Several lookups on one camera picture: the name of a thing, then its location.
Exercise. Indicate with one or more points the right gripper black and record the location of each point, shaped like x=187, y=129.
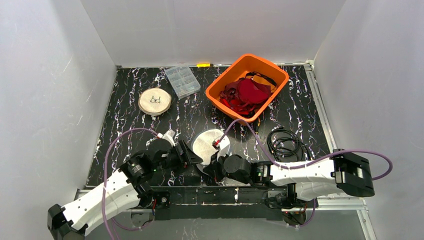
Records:
x=215, y=165

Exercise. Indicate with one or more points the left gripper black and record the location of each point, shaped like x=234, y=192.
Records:
x=182, y=154

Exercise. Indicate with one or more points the grey-trim mesh laundry bag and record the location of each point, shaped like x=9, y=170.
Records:
x=202, y=146

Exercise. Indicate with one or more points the dark maroon bra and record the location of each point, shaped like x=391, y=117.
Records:
x=230, y=90

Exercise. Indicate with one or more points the crimson red bra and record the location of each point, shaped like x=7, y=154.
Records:
x=252, y=92

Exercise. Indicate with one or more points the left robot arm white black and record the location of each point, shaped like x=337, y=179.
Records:
x=127, y=188

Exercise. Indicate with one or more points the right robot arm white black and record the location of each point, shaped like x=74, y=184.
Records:
x=340, y=172

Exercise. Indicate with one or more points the black yellow screwdriver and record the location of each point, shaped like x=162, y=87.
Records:
x=256, y=126

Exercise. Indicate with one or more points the clear plastic compartment box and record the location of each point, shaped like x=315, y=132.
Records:
x=182, y=80

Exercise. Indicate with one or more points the yellow marker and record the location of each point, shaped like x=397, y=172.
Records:
x=204, y=65

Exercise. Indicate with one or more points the orange plastic bin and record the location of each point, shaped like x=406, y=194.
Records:
x=248, y=66

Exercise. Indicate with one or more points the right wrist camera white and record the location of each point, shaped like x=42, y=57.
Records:
x=223, y=146

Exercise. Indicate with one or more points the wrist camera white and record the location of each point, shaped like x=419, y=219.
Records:
x=169, y=136
x=223, y=146

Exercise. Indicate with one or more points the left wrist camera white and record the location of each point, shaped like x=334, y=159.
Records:
x=169, y=136

